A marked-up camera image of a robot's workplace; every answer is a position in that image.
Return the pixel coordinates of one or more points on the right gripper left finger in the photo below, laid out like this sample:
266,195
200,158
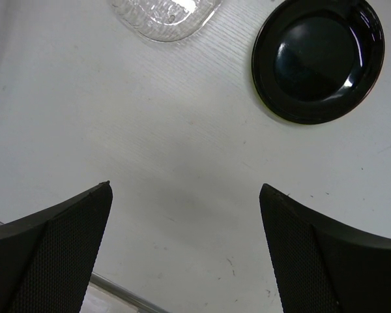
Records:
47,258

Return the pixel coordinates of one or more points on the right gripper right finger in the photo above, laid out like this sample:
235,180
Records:
320,264

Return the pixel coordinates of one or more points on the black plate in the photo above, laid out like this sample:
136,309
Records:
315,61

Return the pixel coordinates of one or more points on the clear glass plate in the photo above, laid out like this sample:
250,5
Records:
164,20

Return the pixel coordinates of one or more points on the green plate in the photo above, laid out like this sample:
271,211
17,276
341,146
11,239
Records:
269,113

